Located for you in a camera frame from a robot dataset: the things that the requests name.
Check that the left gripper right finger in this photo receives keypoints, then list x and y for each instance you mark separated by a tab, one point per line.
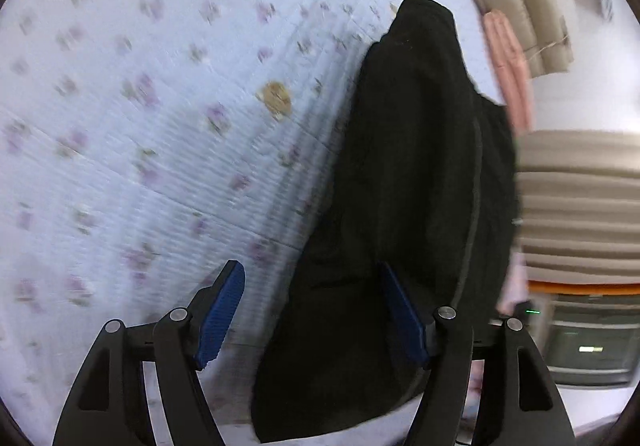
486	384

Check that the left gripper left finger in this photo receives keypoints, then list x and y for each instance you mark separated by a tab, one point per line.
107	404

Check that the black garment with grey trim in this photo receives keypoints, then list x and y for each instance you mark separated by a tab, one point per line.
423	205

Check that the grey appliance with green light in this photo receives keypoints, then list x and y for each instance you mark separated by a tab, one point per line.
586	341

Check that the pink floral pillow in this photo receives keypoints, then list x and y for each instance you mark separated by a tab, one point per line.
515	286

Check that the beige pleated curtain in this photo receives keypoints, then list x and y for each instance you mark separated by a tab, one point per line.
579	206

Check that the lavender floral quilted bedspread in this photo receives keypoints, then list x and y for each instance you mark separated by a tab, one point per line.
144	143

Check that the folded pink blanket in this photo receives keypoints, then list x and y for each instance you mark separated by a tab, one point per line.
512	71

